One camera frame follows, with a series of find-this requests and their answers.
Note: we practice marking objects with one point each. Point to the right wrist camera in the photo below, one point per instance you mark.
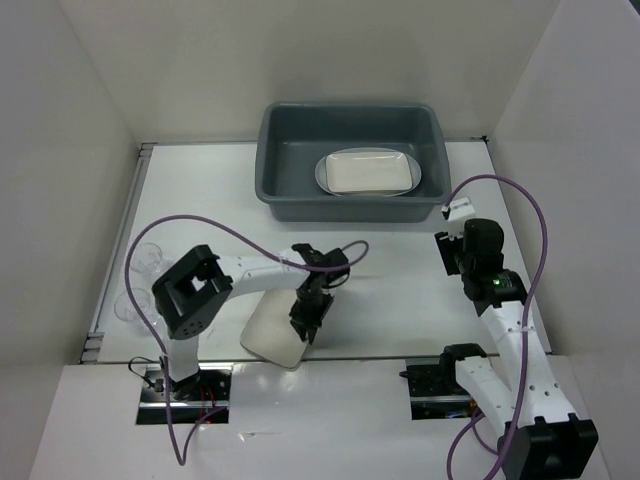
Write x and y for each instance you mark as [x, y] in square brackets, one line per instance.
[456, 214]

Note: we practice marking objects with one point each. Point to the rectangular white plate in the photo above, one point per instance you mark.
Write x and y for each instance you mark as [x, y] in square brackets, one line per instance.
[367, 172]
[268, 334]

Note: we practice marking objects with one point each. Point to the aluminium table edge rail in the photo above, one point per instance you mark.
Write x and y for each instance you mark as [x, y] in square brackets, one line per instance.
[110, 289]

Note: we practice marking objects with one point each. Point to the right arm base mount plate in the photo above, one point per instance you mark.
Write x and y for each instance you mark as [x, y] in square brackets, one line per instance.
[433, 391]

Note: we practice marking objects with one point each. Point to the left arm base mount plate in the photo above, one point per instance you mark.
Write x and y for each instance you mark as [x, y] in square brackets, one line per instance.
[209, 397]

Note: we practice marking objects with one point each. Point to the clear glass cup rear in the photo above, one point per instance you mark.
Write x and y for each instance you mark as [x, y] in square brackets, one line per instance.
[148, 259]

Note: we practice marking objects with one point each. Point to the grey plastic bin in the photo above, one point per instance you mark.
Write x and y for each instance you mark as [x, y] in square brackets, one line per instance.
[295, 136]

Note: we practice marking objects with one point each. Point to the clear glass cup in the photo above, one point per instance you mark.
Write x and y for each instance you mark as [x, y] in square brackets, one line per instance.
[148, 259]
[125, 311]

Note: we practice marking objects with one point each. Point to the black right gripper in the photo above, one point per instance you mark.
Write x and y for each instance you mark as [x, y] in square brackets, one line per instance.
[446, 243]

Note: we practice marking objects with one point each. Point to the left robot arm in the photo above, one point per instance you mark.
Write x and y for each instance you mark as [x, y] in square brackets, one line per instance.
[295, 287]

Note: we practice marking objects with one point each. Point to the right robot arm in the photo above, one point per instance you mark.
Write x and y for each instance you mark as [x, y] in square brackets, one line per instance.
[540, 434]

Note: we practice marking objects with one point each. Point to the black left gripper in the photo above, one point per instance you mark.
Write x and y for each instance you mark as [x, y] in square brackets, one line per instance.
[302, 321]

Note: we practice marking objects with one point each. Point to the clear glass cup front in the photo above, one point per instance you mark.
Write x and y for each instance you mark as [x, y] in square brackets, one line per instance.
[125, 311]

